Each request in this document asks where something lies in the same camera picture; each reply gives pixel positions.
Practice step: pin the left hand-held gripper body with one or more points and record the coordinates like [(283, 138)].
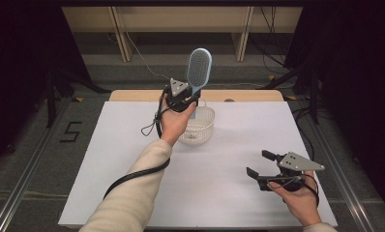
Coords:
[(177, 88)]

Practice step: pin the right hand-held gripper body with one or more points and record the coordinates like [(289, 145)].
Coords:
[(297, 164)]

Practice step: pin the light blue hairbrush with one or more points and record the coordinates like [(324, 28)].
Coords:
[(198, 66)]

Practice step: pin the white plastic basket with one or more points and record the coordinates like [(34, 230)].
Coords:
[(201, 129)]

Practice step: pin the person's left hand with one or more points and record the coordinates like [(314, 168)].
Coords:
[(174, 125)]

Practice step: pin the person's right hand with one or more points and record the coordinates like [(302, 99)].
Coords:
[(302, 203)]

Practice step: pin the dark round table grommet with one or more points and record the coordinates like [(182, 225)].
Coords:
[(229, 100)]

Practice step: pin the white table mat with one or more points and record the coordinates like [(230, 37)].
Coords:
[(232, 199)]

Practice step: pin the wooden table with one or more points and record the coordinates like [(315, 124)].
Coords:
[(132, 95)]

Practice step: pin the black stand legs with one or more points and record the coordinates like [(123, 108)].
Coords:
[(313, 103), (51, 106)]

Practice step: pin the beige wooden desk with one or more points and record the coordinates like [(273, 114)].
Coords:
[(181, 19)]

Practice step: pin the black curtain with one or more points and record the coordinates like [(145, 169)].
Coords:
[(16, 64), (358, 80)]

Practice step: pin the aluminium floor rail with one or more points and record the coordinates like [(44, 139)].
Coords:
[(26, 175), (339, 174)]

